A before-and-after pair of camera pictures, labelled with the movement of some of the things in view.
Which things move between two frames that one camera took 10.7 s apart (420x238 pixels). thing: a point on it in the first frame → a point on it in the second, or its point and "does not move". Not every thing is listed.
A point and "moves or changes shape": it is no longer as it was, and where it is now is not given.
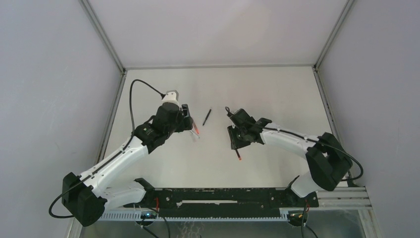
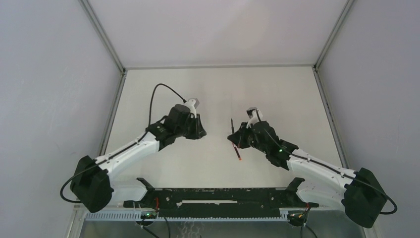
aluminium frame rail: (332, 124) does not move
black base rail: (224, 203) does not move
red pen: (238, 154) does not move
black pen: (207, 116) moves or changes shape
